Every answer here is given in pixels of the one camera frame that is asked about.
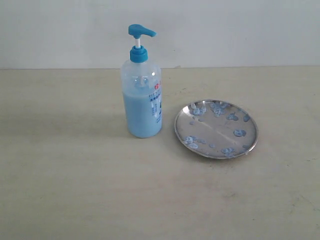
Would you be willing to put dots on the blue pump soap bottle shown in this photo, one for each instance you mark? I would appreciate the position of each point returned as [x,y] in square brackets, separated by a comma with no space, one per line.
[141,84]

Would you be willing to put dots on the round steel plate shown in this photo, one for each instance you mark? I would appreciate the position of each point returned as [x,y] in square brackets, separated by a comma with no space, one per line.
[216,129]

